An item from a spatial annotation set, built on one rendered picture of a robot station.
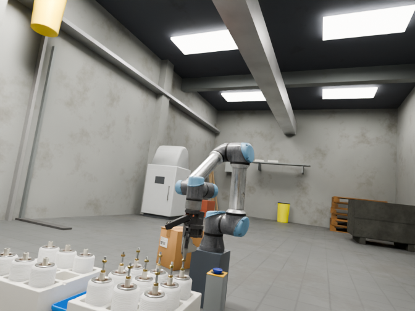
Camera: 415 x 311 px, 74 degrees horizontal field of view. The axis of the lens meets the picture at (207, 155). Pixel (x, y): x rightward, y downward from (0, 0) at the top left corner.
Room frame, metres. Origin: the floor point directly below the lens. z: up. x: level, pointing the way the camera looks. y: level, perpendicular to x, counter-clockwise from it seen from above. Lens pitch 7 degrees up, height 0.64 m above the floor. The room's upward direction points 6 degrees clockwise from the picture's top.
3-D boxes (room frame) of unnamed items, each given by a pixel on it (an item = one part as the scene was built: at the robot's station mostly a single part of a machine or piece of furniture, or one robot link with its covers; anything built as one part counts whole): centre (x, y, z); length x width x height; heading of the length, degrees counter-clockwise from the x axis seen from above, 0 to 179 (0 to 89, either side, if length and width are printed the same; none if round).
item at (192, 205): (1.28, 0.04, 0.57); 0.08 x 0.08 x 0.05
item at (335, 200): (7.41, -4.09, 0.45); 1.26 x 0.87 x 0.90; 67
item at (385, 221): (5.49, -3.52, 0.40); 1.13 x 0.93 x 0.81; 67
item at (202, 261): (1.70, -0.09, 0.15); 0.18 x 0.18 x 0.30; 67
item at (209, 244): (1.70, -0.09, 0.35); 0.15 x 0.15 x 0.10
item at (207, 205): (7.33, 0.21, 0.21); 1.19 x 0.78 x 0.41; 157
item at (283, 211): (8.39, -2.44, 0.28); 0.37 x 0.36 x 0.57; 67
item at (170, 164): (6.05, 0.79, 0.78); 0.79 x 0.72 x 1.56; 157
